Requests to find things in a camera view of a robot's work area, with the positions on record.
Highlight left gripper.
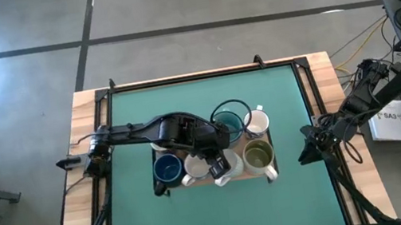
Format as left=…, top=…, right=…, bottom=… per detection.
left=187, top=126, right=238, bottom=183

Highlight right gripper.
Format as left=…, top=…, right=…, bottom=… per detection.
left=293, top=120, right=340, bottom=165

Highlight white mug blue floral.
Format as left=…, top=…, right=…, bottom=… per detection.
left=240, top=103, right=273, bottom=141
left=208, top=146, right=248, bottom=188

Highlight plain white mug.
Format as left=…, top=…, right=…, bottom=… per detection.
left=177, top=150, right=214, bottom=188

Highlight white mug green interior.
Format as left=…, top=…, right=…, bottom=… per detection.
left=239, top=136, right=280, bottom=185

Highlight dark blue mug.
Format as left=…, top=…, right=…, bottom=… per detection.
left=149, top=150, right=189, bottom=198

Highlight wooden shelf riser black legs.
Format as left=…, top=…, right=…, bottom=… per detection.
left=145, top=116, right=281, bottom=201

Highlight green table mat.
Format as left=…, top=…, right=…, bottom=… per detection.
left=85, top=59, right=348, bottom=225

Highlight white cardboard box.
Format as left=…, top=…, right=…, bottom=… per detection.
left=365, top=97, right=401, bottom=148

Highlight black support bar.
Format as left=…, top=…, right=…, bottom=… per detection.
left=363, top=65, right=401, bottom=111

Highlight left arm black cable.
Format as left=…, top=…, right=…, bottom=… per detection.
left=206, top=96, right=257, bottom=146

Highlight black metal table frame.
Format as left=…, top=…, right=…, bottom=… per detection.
left=76, top=52, right=359, bottom=225

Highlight yellow cable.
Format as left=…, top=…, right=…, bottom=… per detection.
left=328, top=17, right=395, bottom=70

